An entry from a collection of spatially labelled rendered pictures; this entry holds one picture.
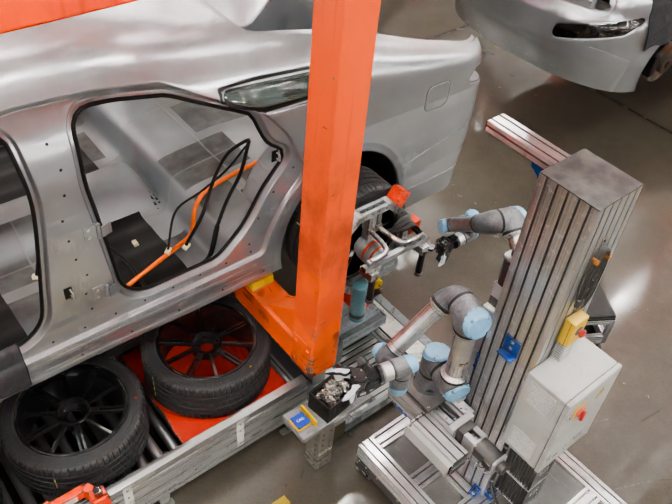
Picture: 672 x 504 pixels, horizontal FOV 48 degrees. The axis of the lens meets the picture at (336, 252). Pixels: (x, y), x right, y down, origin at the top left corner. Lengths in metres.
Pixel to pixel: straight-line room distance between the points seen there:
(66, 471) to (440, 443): 1.62
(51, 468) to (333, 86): 2.05
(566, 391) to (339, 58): 1.51
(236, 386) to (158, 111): 1.71
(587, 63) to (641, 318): 1.82
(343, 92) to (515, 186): 3.49
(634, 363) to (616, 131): 2.61
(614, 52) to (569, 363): 3.07
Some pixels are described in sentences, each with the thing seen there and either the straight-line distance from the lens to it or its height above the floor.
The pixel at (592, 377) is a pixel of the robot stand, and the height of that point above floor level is 1.23.
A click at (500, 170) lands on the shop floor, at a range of 6.17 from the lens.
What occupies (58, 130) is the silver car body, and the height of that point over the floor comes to 1.88.
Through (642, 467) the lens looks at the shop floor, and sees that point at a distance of 4.59.
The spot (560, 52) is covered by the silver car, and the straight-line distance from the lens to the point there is 5.80.
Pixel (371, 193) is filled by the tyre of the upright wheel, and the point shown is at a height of 1.15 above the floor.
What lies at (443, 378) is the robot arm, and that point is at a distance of 3.20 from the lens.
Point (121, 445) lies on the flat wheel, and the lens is 3.64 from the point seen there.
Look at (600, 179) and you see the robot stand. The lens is 2.72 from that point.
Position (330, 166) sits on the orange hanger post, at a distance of 2.86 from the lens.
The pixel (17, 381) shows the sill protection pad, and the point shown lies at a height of 0.85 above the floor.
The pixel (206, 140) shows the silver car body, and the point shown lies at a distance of 4.32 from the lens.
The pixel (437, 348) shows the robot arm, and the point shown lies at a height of 1.04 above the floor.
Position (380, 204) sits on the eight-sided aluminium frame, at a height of 1.09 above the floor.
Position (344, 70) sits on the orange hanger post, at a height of 2.22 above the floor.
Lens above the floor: 3.53
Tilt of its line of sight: 43 degrees down
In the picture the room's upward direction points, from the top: 6 degrees clockwise
